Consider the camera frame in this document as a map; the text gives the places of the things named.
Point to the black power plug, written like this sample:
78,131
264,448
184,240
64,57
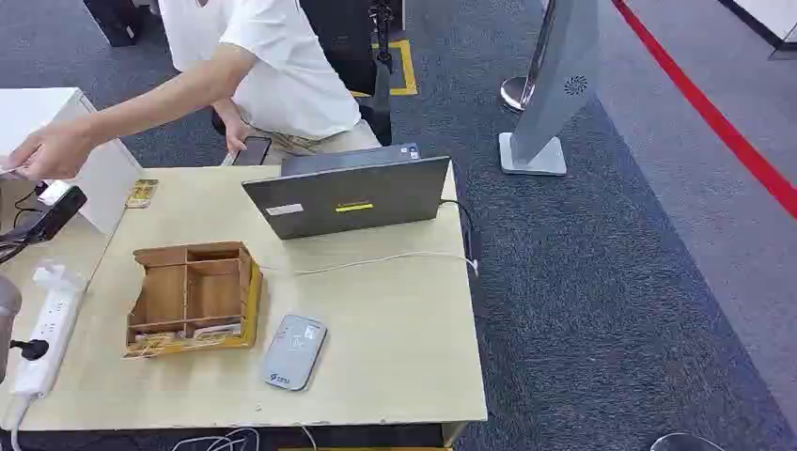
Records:
28,349

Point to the black cabinet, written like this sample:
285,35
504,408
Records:
339,43

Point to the yellow card deck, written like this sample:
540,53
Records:
142,193

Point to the black smartphone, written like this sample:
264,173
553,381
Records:
252,151

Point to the black chair base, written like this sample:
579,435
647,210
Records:
115,22

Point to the white cabinet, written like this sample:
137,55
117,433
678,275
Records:
68,143

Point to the wooden card box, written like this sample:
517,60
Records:
193,299

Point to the black tripod stand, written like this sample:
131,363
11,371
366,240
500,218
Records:
382,81

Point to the person's right hand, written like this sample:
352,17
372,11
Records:
53,152

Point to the white power strip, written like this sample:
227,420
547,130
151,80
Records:
48,330

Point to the person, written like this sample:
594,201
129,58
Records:
292,81

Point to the black device with white top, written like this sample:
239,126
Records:
50,218

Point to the grey laptop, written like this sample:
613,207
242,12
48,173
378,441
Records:
348,196

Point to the round grey floor base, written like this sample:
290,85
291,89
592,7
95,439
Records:
685,443

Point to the grey kiosk stand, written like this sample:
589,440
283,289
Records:
551,93

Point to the grey flat pocket device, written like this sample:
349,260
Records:
294,352

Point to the person's left hand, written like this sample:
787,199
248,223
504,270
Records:
236,134

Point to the chrome stanchion post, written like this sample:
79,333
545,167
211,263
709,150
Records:
526,74

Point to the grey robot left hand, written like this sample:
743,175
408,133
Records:
7,323

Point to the cards in wooden box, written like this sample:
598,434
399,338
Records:
187,336

